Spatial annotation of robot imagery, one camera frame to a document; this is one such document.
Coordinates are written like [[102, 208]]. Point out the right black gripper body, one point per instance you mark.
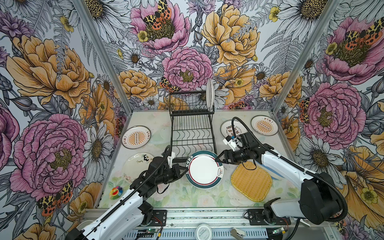
[[240, 155]]

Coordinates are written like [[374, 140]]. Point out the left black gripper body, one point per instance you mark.
[[169, 175]]

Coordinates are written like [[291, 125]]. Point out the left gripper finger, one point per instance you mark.
[[183, 177], [182, 170]]

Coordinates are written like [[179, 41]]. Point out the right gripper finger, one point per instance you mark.
[[226, 154], [224, 161]]

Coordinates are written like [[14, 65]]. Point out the white plate green red rim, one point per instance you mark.
[[203, 170]]

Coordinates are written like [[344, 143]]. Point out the yellow woven square plate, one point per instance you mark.
[[251, 181]]

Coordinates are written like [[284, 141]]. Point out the white plate with chinese characters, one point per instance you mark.
[[210, 95]]

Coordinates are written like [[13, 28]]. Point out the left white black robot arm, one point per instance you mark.
[[132, 210]]

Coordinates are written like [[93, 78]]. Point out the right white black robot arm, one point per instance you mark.
[[319, 201]]

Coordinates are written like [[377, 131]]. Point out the pale glass plate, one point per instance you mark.
[[135, 165]]

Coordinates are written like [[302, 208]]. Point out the orange sunburst plate right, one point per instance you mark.
[[264, 125]]

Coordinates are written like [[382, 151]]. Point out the orange sunburst plate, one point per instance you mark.
[[264, 125], [136, 137]]

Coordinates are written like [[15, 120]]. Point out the blue white striped plate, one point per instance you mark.
[[274, 175]]

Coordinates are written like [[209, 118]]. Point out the orange sunburst plate left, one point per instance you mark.
[[136, 137]]

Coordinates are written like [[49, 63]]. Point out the small colourful toy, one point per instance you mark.
[[116, 193]]

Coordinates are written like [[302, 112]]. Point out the green circuit board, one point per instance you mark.
[[147, 232]]

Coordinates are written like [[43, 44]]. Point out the round white lid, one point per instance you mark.
[[204, 232]]

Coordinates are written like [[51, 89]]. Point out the grey clip tool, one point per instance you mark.
[[237, 234]]

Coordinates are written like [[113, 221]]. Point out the white plate red ring pattern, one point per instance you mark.
[[227, 129]]

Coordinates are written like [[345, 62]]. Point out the black wire dish rack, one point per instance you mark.
[[192, 124]]

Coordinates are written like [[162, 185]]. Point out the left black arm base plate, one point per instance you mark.
[[155, 218]]

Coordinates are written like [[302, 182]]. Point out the aluminium front rail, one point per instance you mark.
[[216, 218]]

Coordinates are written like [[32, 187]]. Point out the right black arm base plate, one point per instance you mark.
[[262, 217]]

